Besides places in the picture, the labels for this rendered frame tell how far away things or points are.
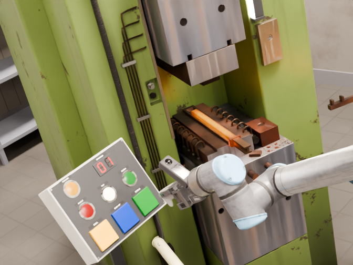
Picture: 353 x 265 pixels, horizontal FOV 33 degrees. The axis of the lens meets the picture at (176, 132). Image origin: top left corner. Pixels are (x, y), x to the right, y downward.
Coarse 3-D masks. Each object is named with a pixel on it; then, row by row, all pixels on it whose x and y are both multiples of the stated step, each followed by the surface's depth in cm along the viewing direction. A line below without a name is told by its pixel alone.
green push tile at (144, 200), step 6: (138, 192) 204; (144, 192) 204; (150, 192) 206; (132, 198) 202; (138, 198) 202; (144, 198) 204; (150, 198) 205; (138, 204) 202; (144, 204) 203; (150, 204) 204; (156, 204) 206; (144, 210) 202; (150, 210) 203
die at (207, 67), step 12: (228, 48) 216; (156, 60) 241; (192, 60) 212; (204, 60) 214; (216, 60) 216; (228, 60) 218; (168, 72) 232; (180, 72) 220; (192, 72) 213; (204, 72) 215; (216, 72) 217; (192, 84) 215
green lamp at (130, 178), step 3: (126, 174) 203; (129, 174) 204; (132, 174) 205; (126, 177) 203; (129, 177) 203; (132, 177) 204; (135, 177) 205; (126, 180) 202; (129, 180) 203; (132, 180) 204; (135, 180) 204; (129, 183) 203; (132, 183) 204
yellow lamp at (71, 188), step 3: (69, 183) 191; (72, 183) 191; (66, 186) 190; (69, 186) 190; (72, 186) 191; (75, 186) 192; (66, 189) 190; (69, 189) 190; (72, 189) 191; (75, 189) 191; (69, 192) 190; (72, 192) 190; (75, 192) 191; (72, 195) 190
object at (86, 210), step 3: (87, 204) 192; (81, 207) 191; (84, 207) 191; (87, 207) 192; (90, 207) 192; (81, 210) 190; (84, 210) 191; (87, 210) 191; (90, 210) 192; (93, 210) 192; (81, 213) 190; (84, 213) 190; (87, 213) 191; (90, 213) 191; (84, 216) 190; (87, 216) 191; (90, 216) 191
